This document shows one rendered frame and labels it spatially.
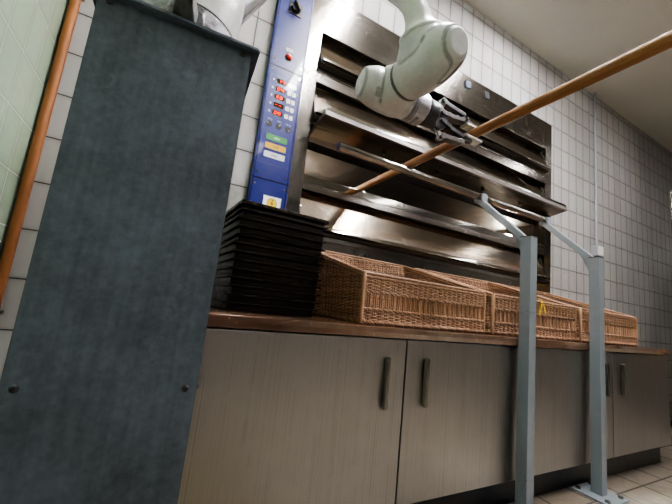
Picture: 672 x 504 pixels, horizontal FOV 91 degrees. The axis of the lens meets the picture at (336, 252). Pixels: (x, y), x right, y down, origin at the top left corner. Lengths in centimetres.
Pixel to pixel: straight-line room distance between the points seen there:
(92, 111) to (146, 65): 10
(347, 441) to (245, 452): 26
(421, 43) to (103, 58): 59
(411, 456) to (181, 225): 90
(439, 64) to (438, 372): 83
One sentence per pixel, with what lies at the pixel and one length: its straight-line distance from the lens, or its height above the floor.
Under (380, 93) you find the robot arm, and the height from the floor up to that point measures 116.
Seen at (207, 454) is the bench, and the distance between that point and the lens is 86.
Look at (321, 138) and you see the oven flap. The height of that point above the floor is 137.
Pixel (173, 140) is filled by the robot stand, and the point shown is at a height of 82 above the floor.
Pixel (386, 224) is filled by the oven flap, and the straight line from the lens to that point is 169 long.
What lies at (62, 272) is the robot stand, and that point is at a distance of 50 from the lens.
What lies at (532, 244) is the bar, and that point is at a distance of 140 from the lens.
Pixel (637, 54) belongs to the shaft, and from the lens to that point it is 98.
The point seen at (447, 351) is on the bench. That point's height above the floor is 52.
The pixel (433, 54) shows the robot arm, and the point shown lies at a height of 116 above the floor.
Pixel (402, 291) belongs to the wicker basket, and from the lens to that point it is 106.
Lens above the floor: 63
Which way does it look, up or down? 9 degrees up
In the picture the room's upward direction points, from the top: 6 degrees clockwise
